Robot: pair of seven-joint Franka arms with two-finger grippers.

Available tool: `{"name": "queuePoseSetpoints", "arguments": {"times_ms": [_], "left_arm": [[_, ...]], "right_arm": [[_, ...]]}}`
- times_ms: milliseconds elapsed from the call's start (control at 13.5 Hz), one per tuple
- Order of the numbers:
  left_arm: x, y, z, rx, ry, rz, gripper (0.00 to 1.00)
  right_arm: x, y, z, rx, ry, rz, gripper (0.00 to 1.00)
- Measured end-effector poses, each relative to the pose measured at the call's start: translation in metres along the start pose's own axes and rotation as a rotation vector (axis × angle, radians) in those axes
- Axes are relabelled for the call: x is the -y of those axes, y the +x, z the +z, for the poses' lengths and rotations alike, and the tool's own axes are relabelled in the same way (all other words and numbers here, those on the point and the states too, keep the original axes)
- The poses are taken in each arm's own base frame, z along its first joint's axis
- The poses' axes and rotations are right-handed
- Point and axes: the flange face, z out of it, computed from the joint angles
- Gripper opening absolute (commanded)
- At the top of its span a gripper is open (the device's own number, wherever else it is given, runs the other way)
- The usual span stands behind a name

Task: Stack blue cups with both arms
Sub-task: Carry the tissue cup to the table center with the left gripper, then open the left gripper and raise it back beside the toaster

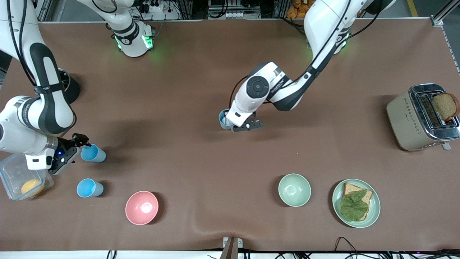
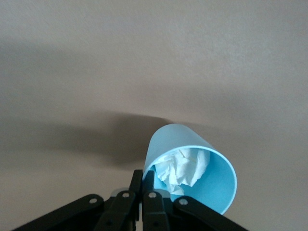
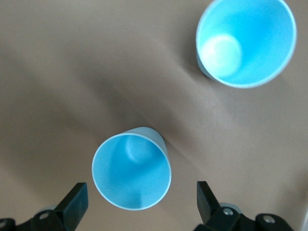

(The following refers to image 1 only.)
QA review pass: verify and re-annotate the bright blue plastic cup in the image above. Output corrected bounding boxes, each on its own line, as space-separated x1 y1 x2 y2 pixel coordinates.
80 144 107 163
77 178 104 198

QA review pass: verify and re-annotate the grey-blue plastic cup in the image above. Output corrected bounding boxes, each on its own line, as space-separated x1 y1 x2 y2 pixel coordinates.
219 109 235 130

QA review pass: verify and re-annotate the orange round food piece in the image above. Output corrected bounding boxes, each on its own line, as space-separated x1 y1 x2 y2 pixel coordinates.
20 178 45 196

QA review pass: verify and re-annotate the clear plastic food container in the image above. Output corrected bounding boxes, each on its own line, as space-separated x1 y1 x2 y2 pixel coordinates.
0 153 54 201

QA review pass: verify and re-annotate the pink bowl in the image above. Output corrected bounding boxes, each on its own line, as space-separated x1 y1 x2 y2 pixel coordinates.
125 191 159 226

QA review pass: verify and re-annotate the pale green bowl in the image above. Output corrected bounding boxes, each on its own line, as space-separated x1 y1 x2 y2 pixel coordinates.
278 173 312 207

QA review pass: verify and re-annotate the bag of orange buns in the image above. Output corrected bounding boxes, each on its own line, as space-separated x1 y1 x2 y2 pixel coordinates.
286 0 317 19

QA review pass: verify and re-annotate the brown bread slice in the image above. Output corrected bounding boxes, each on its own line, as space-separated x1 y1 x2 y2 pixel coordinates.
341 182 373 221

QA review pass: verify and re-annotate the white power strip with plugs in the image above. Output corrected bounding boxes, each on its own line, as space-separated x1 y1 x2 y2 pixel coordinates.
138 0 169 14

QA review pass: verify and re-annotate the green lettuce leaf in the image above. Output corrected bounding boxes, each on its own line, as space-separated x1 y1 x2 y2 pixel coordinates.
340 190 371 221

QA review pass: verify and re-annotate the pale green plate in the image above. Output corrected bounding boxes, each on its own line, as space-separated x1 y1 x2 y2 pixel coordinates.
332 179 381 228

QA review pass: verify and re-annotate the beige chrome toaster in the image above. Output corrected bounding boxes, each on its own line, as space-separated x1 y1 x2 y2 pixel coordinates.
386 83 460 151

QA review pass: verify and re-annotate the dark toasted bread slice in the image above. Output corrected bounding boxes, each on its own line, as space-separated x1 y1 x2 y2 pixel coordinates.
432 92 460 122

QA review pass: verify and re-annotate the black saucepan with blue handle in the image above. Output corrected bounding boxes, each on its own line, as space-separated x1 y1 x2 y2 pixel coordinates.
57 68 81 105

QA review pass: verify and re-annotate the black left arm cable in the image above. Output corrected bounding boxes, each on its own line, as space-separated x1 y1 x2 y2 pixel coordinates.
230 0 382 107

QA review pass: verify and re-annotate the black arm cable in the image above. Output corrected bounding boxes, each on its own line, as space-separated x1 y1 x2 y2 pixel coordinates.
6 0 41 89
230 0 382 107

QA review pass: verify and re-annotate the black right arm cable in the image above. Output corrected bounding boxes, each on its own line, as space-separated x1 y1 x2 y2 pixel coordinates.
6 0 41 89

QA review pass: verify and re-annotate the metal table edge bracket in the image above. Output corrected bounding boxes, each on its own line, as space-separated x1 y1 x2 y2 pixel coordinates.
220 236 243 259

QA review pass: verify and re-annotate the black looped floor cable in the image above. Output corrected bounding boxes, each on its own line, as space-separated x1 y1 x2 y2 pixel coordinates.
335 236 358 254

